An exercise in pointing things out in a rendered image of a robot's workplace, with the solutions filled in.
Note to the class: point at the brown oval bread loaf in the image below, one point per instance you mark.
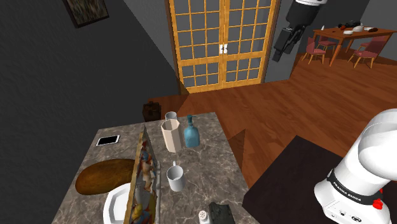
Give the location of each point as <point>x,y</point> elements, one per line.
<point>104,176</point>

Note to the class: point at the black tablet with white rim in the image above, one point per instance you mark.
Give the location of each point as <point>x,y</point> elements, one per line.
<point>108,140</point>

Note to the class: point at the white salt shaker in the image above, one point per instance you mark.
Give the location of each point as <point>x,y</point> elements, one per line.
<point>203,217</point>

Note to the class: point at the white mug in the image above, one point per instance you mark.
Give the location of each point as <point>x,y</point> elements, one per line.
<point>176,180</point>

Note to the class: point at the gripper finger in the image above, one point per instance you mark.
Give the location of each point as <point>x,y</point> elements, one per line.
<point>296,38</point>
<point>282,40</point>

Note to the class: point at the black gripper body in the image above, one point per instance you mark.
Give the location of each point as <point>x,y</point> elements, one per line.
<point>302,16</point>

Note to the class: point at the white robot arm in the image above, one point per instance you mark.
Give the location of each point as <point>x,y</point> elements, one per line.
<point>359,173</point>

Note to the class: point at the small grey cup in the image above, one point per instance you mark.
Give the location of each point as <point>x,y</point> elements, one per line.
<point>171,116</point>

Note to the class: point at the wooden dining table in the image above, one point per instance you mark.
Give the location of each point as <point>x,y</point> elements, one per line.
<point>341,33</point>

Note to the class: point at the beige octagonal vase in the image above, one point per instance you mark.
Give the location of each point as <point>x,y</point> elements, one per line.
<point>171,136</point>

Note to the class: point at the wooden glazed double door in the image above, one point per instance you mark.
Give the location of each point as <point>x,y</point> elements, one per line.
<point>221,43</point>

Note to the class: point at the black box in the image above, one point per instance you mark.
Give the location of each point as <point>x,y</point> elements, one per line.
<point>221,214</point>

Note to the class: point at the dark robot stand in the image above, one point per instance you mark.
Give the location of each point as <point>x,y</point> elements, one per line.
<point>285,186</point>

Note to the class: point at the dark framed wall picture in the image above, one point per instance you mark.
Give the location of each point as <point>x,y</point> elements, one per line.
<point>86,11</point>

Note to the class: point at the blue glass bottle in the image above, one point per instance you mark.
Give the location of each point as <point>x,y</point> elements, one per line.
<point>191,136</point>

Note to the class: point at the pink wooden chair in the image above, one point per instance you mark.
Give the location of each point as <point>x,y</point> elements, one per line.
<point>327,42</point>
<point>314,50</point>
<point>370,51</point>

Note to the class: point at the white plate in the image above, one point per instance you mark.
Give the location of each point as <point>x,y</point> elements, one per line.
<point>116,204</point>

